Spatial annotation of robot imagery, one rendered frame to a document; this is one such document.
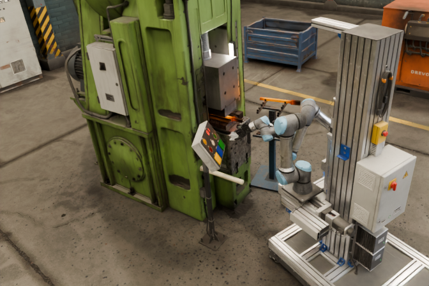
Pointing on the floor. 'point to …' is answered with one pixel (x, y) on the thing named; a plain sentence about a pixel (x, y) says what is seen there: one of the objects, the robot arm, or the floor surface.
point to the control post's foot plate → (213, 240)
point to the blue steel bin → (281, 41)
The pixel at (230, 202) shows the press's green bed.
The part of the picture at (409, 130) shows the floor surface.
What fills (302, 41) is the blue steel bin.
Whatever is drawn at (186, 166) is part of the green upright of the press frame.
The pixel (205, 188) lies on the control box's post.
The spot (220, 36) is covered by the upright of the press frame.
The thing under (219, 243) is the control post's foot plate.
